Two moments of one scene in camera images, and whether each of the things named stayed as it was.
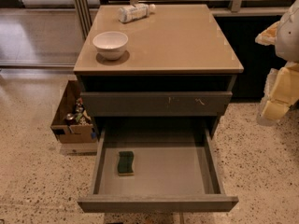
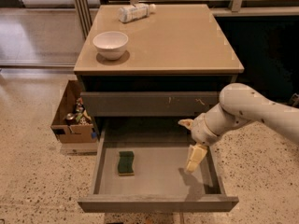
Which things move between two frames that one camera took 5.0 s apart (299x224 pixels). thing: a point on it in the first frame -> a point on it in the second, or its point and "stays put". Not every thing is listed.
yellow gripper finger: [268, 35] -> [201, 132]
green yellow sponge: [125, 163] stays put
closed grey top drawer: [156, 104] stays put
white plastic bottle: [135, 11] stays put
